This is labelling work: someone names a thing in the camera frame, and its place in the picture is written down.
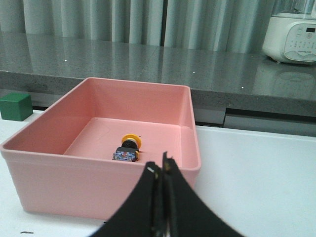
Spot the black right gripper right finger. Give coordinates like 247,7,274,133
162,152,242,237

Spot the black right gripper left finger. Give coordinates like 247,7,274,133
92,161,162,237

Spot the yellow mushroom push button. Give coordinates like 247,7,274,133
112,133,142,162

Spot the pink plastic bin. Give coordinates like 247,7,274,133
0,78,201,220

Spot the green cube block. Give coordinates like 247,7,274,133
0,92,33,121

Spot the grey stone counter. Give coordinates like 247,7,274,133
0,32,316,136

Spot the grey curtain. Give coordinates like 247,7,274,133
0,0,274,53

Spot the white kitchen appliance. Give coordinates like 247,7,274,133
262,13,316,65

